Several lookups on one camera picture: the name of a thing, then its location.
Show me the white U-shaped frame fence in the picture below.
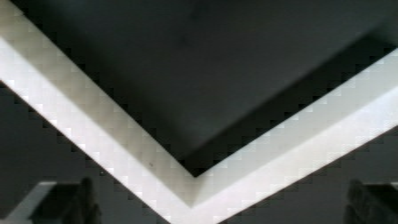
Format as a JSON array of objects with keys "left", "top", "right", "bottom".
[{"left": 0, "top": 0, "right": 398, "bottom": 224}]

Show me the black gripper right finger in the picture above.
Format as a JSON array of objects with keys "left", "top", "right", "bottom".
[{"left": 343, "top": 180, "right": 398, "bottom": 224}]

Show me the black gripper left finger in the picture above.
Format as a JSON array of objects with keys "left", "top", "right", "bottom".
[{"left": 0, "top": 178, "right": 101, "bottom": 224}]

